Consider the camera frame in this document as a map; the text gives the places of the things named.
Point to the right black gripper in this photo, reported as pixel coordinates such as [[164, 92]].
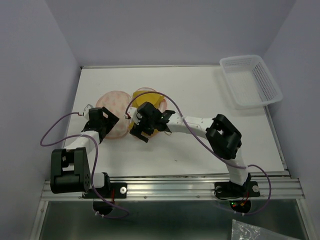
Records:
[[136, 130]]

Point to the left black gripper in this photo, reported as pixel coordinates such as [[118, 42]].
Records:
[[111, 120]]

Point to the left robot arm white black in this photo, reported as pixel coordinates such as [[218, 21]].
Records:
[[70, 171]]

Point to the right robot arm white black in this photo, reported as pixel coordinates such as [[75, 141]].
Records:
[[223, 137]]

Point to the clear plastic bag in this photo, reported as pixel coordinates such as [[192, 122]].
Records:
[[245, 231]]

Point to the white plastic basket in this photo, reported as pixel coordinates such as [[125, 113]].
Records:
[[250, 82]]

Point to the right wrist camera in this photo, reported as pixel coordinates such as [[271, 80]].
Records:
[[134, 115]]

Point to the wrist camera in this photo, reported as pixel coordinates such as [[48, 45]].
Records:
[[134, 115], [86, 111]]

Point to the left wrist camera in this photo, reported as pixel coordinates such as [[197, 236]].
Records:
[[86, 111]]

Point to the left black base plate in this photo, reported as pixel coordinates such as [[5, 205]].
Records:
[[116, 190]]

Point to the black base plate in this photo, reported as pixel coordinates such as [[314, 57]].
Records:
[[229, 190], [116, 190]]

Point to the aluminium frame rail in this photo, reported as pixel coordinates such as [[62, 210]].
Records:
[[197, 188]]

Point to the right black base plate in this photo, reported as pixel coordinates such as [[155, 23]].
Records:
[[229, 190]]

